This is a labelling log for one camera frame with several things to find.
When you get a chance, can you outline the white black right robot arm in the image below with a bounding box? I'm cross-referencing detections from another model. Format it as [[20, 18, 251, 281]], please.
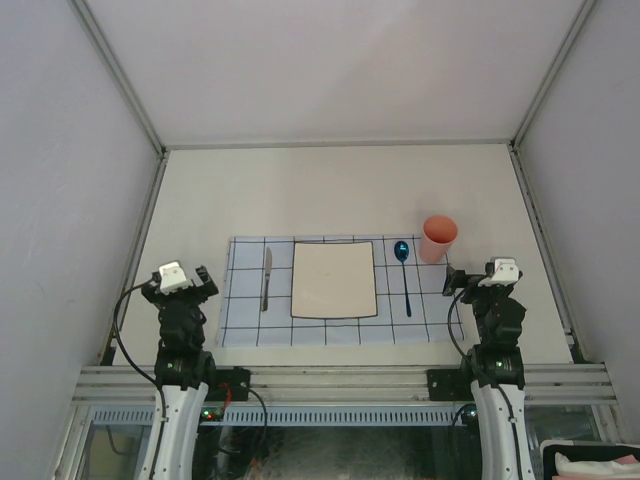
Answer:
[[442, 258, 534, 479]]

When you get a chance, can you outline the blue slotted cable duct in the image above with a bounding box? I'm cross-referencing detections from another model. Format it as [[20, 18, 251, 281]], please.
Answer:
[[92, 405, 464, 427]]

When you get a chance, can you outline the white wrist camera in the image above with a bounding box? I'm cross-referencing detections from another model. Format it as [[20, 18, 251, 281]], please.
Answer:
[[483, 257, 521, 286], [158, 261, 194, 295]]

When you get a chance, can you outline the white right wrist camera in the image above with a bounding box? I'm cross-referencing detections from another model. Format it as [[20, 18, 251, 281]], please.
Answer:
[[483, 257, 521, 286]]

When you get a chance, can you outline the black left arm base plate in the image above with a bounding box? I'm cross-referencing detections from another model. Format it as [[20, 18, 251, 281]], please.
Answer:
[[206, 367, 251, 402]]

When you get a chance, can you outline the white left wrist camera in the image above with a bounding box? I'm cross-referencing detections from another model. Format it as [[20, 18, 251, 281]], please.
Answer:
[[158, 261, 194, 295]]

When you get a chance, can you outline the light blue checked placemat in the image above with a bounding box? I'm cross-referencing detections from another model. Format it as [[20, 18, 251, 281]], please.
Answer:
[[217, 235, 464, 348]]

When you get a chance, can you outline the pink plastic cup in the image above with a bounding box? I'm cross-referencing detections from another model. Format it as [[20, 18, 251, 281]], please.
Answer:
[[418, 215, 458, 264]]

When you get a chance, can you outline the white square plate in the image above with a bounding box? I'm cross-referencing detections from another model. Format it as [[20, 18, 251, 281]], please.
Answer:
[[291, 241, 378, 320]]

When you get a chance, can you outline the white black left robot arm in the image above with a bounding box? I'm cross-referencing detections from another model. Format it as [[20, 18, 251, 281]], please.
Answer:
[[139, 261, 219, 479]]

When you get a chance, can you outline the blue metal spoon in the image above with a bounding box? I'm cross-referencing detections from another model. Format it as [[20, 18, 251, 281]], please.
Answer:
[[394, 240, 412, 318]]

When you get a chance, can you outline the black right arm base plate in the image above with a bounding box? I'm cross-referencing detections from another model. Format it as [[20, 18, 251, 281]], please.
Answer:
[[426, 368, 473, 402]]

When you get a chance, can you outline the aluminium front rail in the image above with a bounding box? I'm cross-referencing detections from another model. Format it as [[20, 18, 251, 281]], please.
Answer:
[[72, 364, 617, 405]]

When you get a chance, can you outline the white bin with cloths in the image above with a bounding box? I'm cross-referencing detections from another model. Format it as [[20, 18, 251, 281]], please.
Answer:
[[540, 440, 639, 479]]

